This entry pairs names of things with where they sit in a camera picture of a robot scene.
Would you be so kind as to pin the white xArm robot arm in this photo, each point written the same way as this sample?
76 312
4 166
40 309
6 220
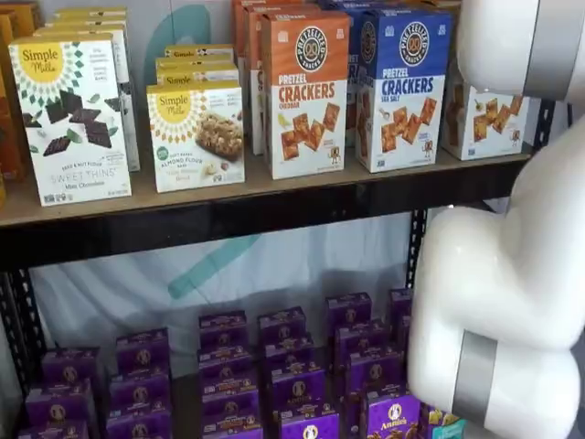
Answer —
503 274

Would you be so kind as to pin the purple Annie's snack box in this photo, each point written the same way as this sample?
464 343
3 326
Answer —
308 425
224 361
52 431
404 331
141 350
57 402
222 327
233 425
281 322
139 425
297 386
230 393
71 366
401 304
288 352
139 391

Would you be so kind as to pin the orange pretzel crackers box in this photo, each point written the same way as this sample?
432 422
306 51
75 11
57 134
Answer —
306 114
253 68
238 46

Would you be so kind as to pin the purple Annie's chocolate grahams box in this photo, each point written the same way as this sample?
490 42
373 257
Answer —
393 418
347 311
358 338
375 370

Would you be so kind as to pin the Simple Mills almond bars box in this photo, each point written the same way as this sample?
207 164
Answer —
196 137
196 71
196 51

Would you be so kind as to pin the blue pretzel crackers box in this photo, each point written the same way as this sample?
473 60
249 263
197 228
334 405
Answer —
402 114
354 91
333 3

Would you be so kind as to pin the wooden shelf board with crackers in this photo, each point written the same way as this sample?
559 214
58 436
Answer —
142 199

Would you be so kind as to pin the Simple Mills Sweet Thins box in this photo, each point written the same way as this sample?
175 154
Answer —
132 137
68 128
87 22
91 9
91 15

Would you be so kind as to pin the purple Annie's box teal band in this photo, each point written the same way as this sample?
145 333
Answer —
445 427

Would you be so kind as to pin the orange snack box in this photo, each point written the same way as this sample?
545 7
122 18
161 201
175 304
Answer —
27 18
11 137

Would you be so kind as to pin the white backdrop with teal logo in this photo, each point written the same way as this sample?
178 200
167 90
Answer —
274 274

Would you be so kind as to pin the white side sheet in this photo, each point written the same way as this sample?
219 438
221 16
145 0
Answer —
7 388

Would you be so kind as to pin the black metal rack frame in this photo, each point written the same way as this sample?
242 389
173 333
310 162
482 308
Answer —
228 224

